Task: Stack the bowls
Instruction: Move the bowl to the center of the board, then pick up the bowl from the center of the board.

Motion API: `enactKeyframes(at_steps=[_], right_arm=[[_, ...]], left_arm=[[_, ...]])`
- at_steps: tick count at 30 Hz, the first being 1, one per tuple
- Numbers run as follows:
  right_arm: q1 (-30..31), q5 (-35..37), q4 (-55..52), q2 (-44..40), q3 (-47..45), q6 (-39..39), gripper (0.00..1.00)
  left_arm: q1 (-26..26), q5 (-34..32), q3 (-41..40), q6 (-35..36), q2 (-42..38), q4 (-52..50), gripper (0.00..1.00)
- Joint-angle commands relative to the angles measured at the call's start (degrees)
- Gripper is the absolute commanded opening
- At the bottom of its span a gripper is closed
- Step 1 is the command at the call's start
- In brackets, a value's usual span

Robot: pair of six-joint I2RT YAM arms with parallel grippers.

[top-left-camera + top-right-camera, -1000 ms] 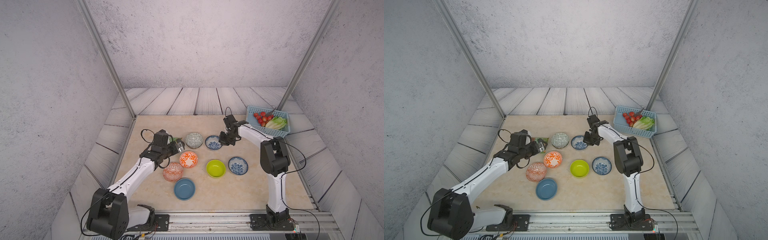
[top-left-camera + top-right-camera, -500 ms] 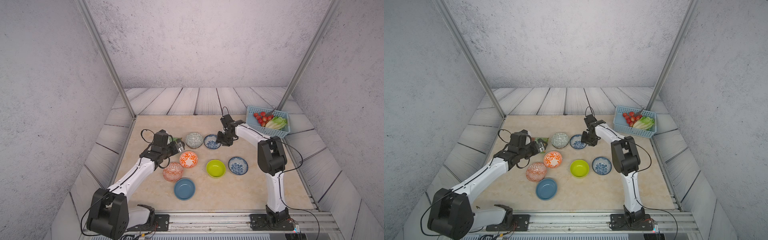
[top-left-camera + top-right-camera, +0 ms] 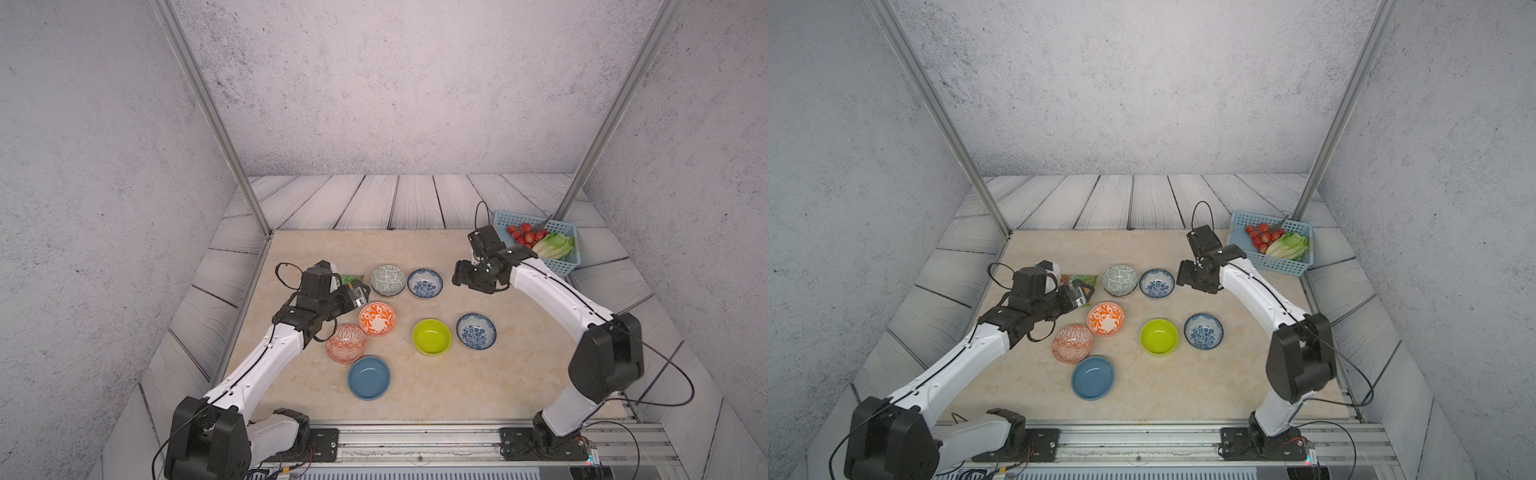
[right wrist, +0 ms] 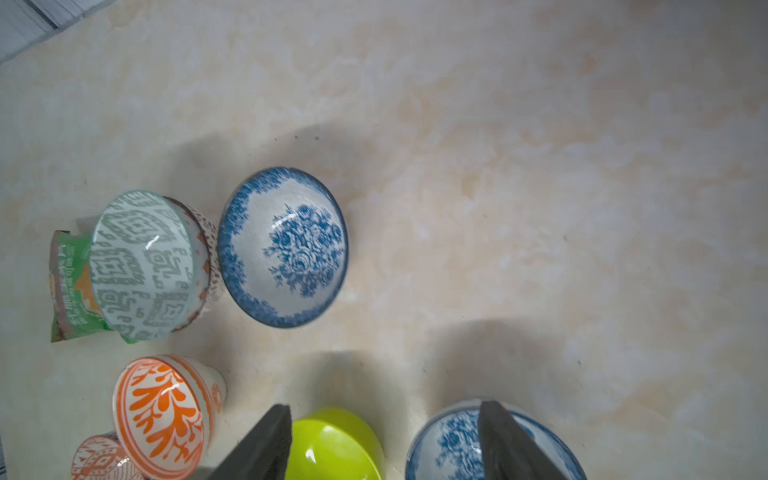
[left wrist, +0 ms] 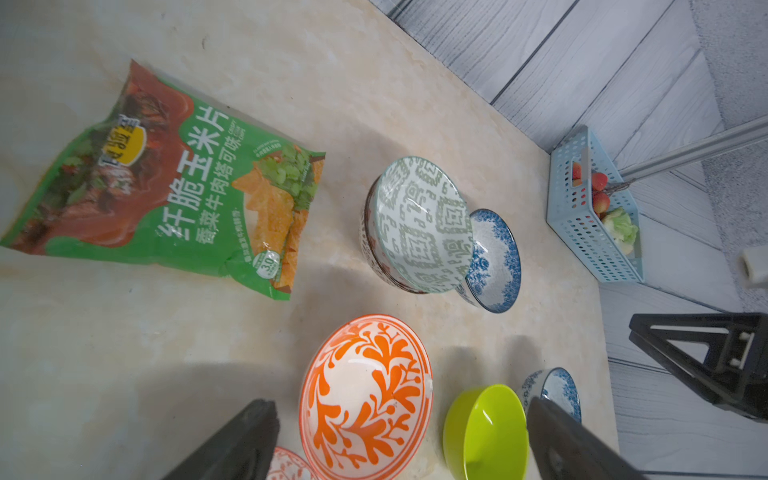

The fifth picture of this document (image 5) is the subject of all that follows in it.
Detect blue floral bowl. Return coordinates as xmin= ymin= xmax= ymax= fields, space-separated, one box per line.
xmin=517 ymin=367 xmax=582 ymax=423
xmin=455 ymin=208 xmax=522 ymax=314

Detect green snack bag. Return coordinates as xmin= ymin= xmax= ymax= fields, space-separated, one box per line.
xmin=1 ymin=63 xmax=325 ymax=301

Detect green patterned bowl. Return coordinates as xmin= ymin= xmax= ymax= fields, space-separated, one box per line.
xmin=371 ymin=156 xmax=474 ymax=293

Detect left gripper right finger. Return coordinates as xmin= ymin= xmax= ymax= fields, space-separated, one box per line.
xmin=526 ymin=397 xmax=645 ymax=480

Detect lettuce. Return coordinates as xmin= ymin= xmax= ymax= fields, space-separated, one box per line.
xmin=602 ymin=208 xmax=639 ymax=256

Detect red patterned bowl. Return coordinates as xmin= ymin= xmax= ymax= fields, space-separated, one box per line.
xmin=266 ymin=447 xmax=318 ymax=480

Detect red tomatoes cluster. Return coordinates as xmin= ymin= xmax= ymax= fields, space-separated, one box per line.
xmin=571 ymin=162 xmax=610 ymax=218

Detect light blue plastic basket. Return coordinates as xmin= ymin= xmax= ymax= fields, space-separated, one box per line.
xmin=546 ymin=125 xmax=645 ymax=283

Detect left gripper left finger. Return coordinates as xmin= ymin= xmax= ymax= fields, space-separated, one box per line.
xmin=163 ymin=399 xmax=280 ymax=480

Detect right metal frame post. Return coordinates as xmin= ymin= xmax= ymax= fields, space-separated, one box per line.
xmin=620 ymin=116 xmax=767 ymax=187

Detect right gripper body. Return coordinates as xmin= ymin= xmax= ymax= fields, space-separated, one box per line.
xmin=629 ymin=313 xmax=767 ymax=420

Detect orange floral bowl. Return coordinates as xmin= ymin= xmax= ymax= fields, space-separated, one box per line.
xmin=298 ymin=314 xmax=434 ymax=479

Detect lime green bowl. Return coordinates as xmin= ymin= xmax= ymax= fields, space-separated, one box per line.
xmin=442 ymin=384 xmax=529 ymax=479

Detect white lattice bowl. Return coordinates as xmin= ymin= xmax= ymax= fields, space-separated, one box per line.
xmin=359 ymin=177 xmax=424 ymax=294

